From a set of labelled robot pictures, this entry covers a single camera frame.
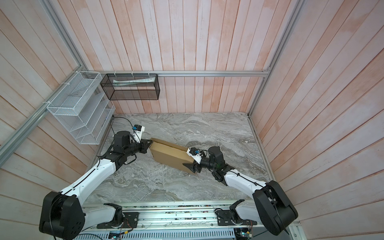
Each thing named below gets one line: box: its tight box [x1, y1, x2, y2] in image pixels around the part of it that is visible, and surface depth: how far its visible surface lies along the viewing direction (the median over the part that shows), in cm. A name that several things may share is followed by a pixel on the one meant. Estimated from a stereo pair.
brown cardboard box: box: [149, 137, 195, 174], surface depth 81 cm
